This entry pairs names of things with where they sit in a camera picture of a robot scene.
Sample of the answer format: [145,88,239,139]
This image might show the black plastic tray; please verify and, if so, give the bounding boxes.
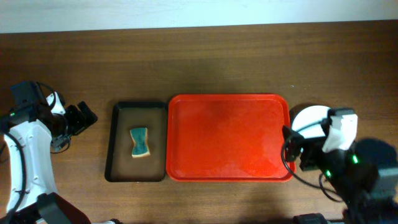
[104,101,167,182]

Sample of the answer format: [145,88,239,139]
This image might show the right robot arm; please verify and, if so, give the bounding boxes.
[281,126,397,223]

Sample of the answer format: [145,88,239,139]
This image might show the red plastic tray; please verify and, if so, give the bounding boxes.
[166,93,295,182]

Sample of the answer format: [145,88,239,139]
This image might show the light blue plate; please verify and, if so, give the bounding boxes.
[291,105,330,139]

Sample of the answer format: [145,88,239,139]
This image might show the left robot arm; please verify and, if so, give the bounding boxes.
[1,101,98,223]

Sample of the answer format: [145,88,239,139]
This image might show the green yellow sponge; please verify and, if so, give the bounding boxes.
[130,128,150,158]

